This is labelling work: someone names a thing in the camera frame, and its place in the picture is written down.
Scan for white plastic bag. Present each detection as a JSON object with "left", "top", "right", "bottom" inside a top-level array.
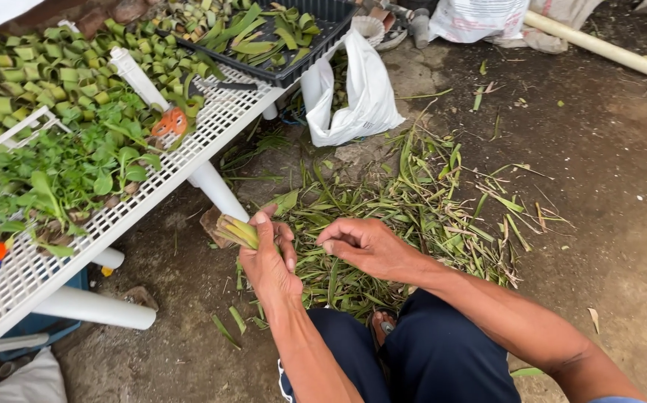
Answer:
[{"left": 304, "top": 28, "right": 407, "bottom": 148}]

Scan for orange handled scissors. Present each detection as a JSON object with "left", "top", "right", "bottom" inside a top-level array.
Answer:
[{"left": 150, "top": 106, "right": 189, "bottom": 138}]

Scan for person's left hand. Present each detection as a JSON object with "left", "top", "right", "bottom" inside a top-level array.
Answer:
[{"left": 239, "top": 203, "right": 304, "bottom": 306}]

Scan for white perforated rack table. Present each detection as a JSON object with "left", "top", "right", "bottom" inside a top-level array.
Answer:
[{"left": 0, "top": 47, "right": 297, "bottom": 366}]

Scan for pile of rolled leaf rings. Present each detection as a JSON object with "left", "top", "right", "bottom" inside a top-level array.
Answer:
[{"left": 0, "top": 0, "right": 230, "bottom": 153}]

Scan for green leaf stalk bundle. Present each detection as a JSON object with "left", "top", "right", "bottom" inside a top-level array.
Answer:
[{"left": 214, "top": 214, "right": 261, "bottom": 250}]

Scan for heap of leaf trimmings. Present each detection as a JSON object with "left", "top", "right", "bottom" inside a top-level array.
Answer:
[{"left": 210, "top": 111, "right": 577, "bottom": 349}]

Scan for long cream pipe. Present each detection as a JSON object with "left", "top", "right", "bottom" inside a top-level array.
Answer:
[{"left": 523, "top": 9, "right": 647, "bottom": 90}]

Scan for person's dark blue shorts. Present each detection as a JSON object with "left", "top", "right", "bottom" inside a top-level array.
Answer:
[{"left": 277, "top": 288, "right": 523, "bottom": 403}]

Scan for white plastic pipe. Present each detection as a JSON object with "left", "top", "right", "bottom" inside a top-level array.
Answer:
[{"left": 109, "top": 46, "right": 171, "bottom": 113}]

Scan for black plastic tray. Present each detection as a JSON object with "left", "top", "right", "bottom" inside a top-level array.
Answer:
[{"left": 156, "top": 0, "right": 361, "bottom": 90}]

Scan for black knife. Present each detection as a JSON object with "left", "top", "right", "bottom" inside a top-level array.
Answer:
[{"left": 188, "top": 78, "right": 259, "bottom": 94}]

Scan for blue plastic crate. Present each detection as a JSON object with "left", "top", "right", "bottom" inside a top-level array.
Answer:
[{"left": 0, "top": 268, "right": 90, "bottom": 362}]

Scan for white cloth bag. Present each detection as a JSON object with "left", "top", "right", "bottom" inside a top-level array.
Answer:
[{"left": 0, "top": 346, "right": 69, "bottom": 403}]

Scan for white fluted cup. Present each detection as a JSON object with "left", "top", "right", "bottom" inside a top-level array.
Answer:
[{"left": 351, "top": 15, "right": 386, "bottom": 49}]

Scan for white printed sack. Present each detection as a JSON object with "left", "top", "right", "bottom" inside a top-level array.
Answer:
[{"left": 428, "top": 0, "right": 531, "bottom": 45}]

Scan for beige sack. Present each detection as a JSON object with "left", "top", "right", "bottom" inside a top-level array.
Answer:
[{"left": 484, "top": 0, "right": 605, "bottom": 56}]

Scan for brown stone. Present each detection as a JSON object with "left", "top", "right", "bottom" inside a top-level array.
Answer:
[{"left": 121, "top": 285, "right": 160, "bottom": 313}]

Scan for leafy green seedlings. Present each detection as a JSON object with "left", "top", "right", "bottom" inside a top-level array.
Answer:
[{"left": 0, "top": 92, "right": 163, "bottom": 259}]

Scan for person's foot in sandal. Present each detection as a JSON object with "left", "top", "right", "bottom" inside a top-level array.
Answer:
[{"left": 368, "top": 310, "right": 398, "bottom": 349}]

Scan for grey pipe fitting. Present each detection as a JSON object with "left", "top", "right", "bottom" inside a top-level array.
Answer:
[{"left": 406, "top": 8, "right": 432, "bottom": 50}]

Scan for heap of green leaf strips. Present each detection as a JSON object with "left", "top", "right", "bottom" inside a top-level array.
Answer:
[{"left": 196, "top": 2, "right": 322, "bottom": 69}]

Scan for person's right hand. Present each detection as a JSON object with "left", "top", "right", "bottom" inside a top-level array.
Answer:
[{"left": 316, "top": 218, "right": 420, "bottom": 282}]

